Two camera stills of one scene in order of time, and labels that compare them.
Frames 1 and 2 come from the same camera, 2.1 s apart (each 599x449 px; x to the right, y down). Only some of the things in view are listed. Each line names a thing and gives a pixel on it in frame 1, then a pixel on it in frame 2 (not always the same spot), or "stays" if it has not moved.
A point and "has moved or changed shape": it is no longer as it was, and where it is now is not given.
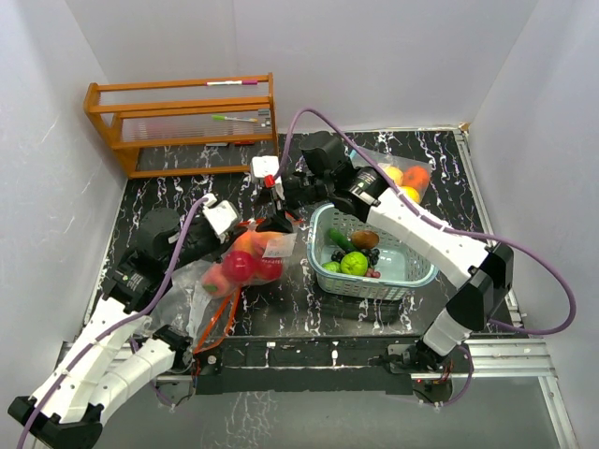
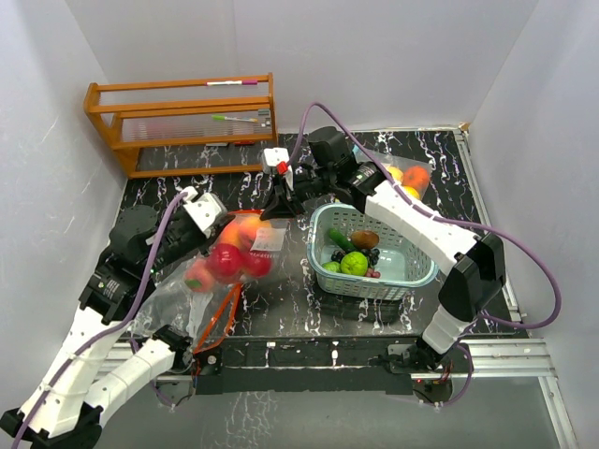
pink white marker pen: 231,82 stays
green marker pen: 230,118 stays
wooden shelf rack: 207,112 stays
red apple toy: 270,268 to 257,264
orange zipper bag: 189,310 stays
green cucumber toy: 342,239 stays
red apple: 237,265 has moved or changed shape
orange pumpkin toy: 416,177 stays
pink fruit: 215,282 to 199,277
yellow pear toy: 396,174 stays
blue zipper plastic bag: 410,178 stays
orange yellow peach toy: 253,240 has moved or changed shape
